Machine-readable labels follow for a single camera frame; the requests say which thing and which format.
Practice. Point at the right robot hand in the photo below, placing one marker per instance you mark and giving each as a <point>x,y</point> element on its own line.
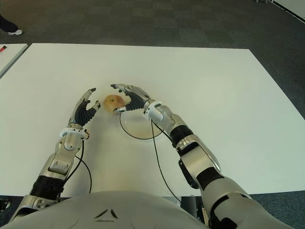
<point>138,99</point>

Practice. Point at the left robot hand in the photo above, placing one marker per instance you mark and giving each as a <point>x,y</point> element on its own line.
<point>82,114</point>

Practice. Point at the yellow-red apple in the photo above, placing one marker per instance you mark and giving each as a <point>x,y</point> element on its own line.
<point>113,102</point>

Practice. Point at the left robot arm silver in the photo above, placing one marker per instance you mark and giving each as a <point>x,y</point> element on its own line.
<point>62,162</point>

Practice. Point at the white plate black rim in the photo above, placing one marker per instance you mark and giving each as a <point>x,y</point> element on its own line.
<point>138,126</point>

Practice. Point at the grey robot torso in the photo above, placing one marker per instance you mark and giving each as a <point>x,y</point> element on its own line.
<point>107,210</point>

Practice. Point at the red and black marker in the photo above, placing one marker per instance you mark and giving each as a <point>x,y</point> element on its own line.
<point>3,48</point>

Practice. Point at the white sneaker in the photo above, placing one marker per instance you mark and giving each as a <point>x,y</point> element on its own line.
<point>15,32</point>

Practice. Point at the person leg dark trousers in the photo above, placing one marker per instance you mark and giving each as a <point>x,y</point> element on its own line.
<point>6,23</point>

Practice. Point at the black stand part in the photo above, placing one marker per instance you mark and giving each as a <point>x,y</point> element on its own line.
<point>4,204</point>

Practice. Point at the white board panel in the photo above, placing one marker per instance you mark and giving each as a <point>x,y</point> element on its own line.
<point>293,7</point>

